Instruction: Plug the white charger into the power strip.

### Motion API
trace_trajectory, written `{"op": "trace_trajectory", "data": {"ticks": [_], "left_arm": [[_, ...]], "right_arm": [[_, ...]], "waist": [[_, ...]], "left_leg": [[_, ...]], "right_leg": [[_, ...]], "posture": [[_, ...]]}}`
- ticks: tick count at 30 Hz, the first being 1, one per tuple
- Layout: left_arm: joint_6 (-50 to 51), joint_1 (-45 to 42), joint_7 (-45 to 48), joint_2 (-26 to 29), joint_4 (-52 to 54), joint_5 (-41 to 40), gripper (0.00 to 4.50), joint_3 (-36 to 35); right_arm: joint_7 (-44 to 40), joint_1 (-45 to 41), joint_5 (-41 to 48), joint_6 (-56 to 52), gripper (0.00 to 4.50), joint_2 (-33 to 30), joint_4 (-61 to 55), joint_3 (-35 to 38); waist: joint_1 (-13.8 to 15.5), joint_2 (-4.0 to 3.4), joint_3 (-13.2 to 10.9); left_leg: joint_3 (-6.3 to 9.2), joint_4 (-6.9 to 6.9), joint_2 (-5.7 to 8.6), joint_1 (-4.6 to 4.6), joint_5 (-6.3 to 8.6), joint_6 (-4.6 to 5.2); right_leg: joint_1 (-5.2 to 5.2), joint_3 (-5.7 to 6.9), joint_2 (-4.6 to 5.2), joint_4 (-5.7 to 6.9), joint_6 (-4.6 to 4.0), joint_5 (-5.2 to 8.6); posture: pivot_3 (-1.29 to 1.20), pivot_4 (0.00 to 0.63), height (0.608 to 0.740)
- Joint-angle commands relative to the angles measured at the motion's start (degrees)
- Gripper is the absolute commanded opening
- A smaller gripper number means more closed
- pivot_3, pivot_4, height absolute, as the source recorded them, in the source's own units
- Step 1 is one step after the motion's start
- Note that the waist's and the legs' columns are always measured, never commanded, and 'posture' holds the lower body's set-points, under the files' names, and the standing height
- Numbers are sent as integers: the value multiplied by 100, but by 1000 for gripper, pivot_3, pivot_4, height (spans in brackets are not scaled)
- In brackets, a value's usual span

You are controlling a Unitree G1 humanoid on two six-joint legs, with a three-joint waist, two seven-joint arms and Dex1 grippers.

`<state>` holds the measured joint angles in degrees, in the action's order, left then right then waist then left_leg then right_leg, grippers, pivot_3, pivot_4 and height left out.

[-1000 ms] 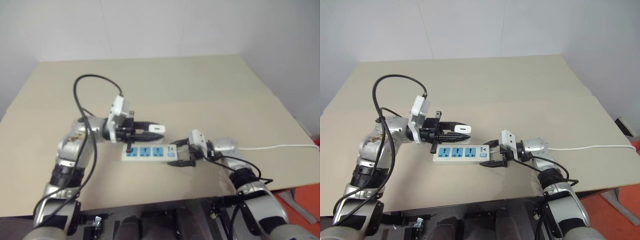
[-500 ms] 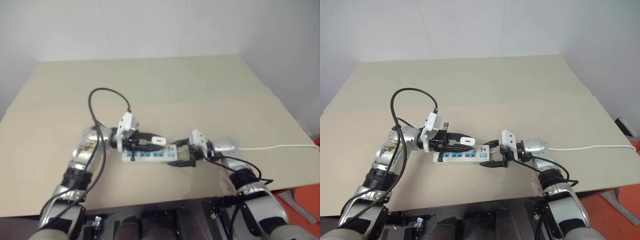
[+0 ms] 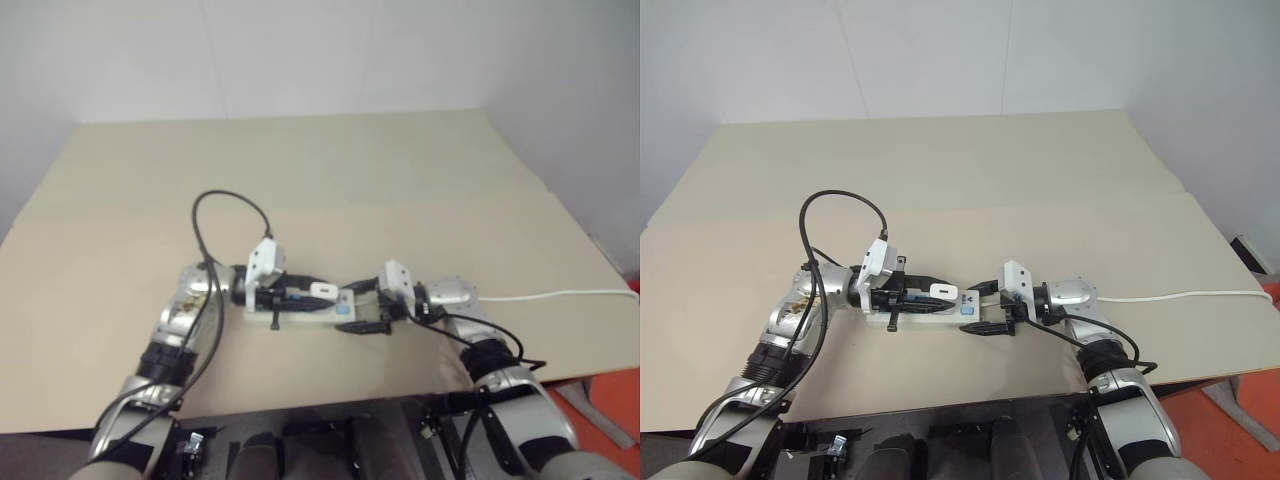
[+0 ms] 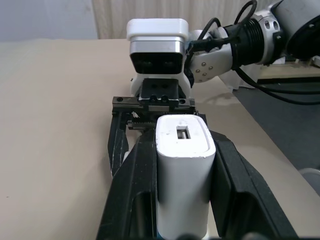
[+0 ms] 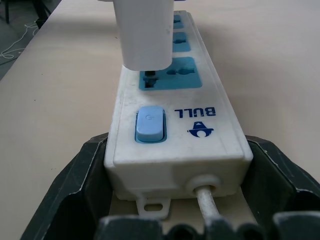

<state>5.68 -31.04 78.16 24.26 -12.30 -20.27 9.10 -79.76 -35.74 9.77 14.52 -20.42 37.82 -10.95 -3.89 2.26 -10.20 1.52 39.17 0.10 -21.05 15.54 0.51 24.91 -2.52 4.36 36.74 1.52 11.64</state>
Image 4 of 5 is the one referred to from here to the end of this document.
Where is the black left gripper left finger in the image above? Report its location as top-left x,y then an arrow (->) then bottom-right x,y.
96,129 -> 159,240

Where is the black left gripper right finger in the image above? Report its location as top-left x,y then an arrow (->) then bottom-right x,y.
209,129 -> 299,240

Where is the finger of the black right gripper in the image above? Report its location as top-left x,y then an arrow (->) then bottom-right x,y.
194,109 -> 208,124
107,113 -> 131,177

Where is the white charger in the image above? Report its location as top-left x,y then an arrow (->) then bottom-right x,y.
154,113 -> 217,240

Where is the grey rounded object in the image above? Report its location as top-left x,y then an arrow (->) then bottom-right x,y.
298,168 -> 320,191

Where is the white curtain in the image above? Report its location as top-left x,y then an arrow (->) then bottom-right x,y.
91,0 -> 253,41

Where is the light wooden board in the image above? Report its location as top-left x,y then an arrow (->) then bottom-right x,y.
257,56 -> 320,81

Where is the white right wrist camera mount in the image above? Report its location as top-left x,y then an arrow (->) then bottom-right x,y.
126,18 -> 193,101

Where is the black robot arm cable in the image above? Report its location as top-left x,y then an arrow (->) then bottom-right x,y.
191,0 -> 320,104

